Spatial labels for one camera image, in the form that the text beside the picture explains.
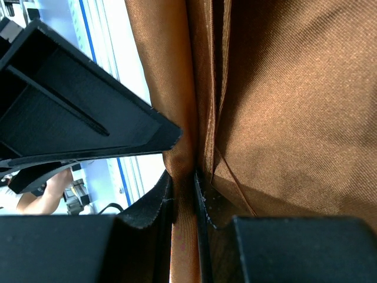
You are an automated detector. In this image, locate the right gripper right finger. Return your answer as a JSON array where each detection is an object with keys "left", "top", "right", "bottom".
[{"left": 194, "top": 171, "right": 376, "bottom": 282}]

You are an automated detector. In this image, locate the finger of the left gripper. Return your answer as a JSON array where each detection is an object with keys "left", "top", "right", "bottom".
[
  {"left": 1, "top": 160, "right": 79, "bottom": 194},
  {"left": 1, "top": 18, "right": 182, "bottom": 168}
]

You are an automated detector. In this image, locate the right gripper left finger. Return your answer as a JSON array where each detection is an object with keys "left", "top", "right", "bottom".
[{"left": 1, "top": 173, "right": 173, "bottom": 282}]

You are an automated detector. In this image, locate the brown cloth napkin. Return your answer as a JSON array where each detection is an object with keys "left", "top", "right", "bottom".
[{"left": 125, "top": 1, "right": 376, "bottom": 282}]

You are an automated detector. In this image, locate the person forearm in background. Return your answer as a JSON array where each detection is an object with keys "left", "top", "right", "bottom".
[{"left": 16, "top": 168, "right": 73, "bottom": 215}]

